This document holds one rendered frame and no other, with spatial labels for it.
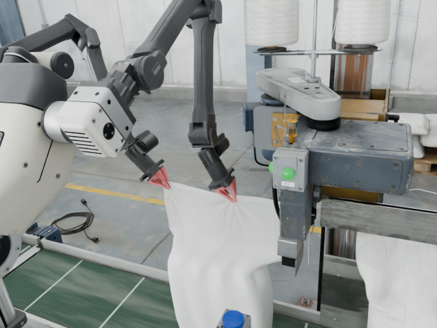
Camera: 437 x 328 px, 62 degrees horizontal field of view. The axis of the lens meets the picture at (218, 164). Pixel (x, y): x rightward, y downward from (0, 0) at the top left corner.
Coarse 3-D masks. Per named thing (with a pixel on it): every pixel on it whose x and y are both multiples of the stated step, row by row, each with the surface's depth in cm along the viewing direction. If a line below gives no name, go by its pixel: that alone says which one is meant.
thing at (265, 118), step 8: (256, 112) 129; (264, 112) 128; (272, 112) 127; (280, 112) 126; (288, 112) 124; (296, 112) 123; (256, 120) 131; (264, 120) 129; (272, 120) 127; (280, 120) 126; (256, 128) 132; (264, 128) 131; (272, 128) 128; (280, 128) 127; (256, 136) 133; (264, 136) 132; (272, 136) 129; (280, 136) 128; (256, 144) 134; (264, 144) 133; (272, 144) 131; (280, 144) 129
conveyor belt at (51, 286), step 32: (64, 256) 210; (32, 288) 187; (64, 288) 186; (96, 288) 184; (128, 288) 183; (160, 288) 181; (64, 320) 166; (96, 320) 165; (128, 320) 164; (160, 320) 163; (288, 320) 158
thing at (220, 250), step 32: (192, 192) 126; (192, 224) 133; (224, 224) 125; (256, 224) 121; (192, 256) 132; (224, 256) 127; (256, 256) 124; (192, 288) 134; (224, 288) 126; (256, 288) 124; (192, 320) 141; (256, 320) 128
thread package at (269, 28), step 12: (252, 0) 103; (264, 0) 101; (276, 0) 101; (288, 0) 102; (252, 12) 105; (264, 12) 103; (276, 12) 102; (288, 12) 103; (252, 24) 106; (264, 24) 104; (276, 24) 103; (288, 24) 104; (252, 36) 107; (264, 36) 105; (276, 36) 105; (288, 36) 105
